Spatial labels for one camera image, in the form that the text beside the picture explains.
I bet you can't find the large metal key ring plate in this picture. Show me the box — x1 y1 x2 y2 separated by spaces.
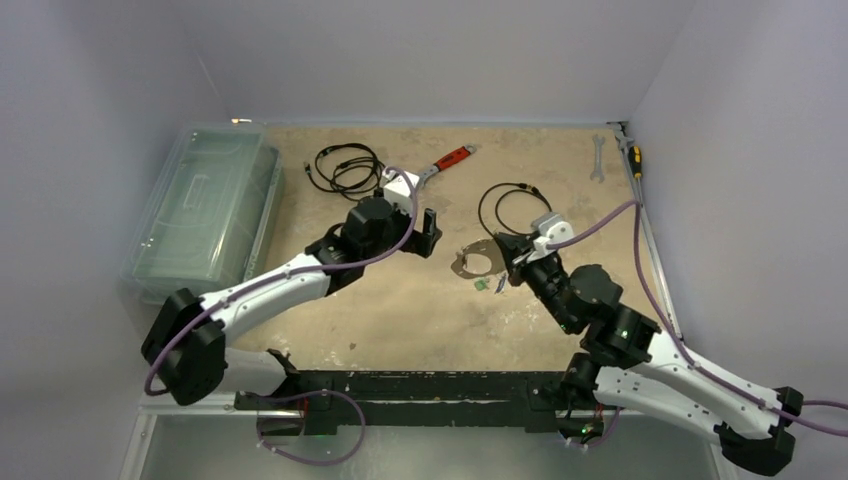
451 238 505 280

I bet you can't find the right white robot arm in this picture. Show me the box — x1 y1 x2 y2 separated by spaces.
494 233 803 477

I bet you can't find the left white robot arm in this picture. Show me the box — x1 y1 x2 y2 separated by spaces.
141 196 442 409

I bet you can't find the silver open-end wrench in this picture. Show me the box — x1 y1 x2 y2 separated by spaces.
589 134 605 183

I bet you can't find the yellow black screwdriver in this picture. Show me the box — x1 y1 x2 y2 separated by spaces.
611 123 644 204

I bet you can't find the clear plastic storage box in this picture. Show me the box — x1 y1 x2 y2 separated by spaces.
121 123 284 306

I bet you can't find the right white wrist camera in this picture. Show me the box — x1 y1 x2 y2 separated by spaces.
527 212 575 262

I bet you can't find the coiled black cable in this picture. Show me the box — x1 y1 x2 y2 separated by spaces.
477 182 554 248

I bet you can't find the red handled adjustable wrench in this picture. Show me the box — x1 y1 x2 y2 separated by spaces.
417 144 477 189

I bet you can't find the tangled black cable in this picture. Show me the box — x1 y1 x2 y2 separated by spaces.
303 142 389 203

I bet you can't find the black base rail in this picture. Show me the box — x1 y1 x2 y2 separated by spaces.
235 369 627 435

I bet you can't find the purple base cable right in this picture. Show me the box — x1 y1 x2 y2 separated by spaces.
563 404 624 453

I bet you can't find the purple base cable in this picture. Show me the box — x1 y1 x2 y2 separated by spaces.
563 404 624 453
254 388 370 466

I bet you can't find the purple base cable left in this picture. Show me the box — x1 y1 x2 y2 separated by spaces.
254 388 370 466

